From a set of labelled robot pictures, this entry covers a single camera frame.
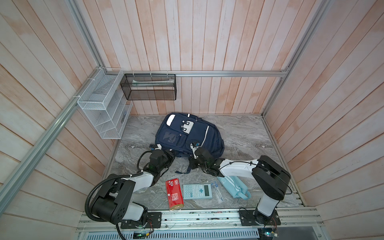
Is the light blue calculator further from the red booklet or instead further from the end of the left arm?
the end of the left arm

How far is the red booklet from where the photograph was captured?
31.3 inches

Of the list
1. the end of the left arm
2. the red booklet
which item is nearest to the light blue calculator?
the red booklet

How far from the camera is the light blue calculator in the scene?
0.81 metres

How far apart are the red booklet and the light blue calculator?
0.03 m
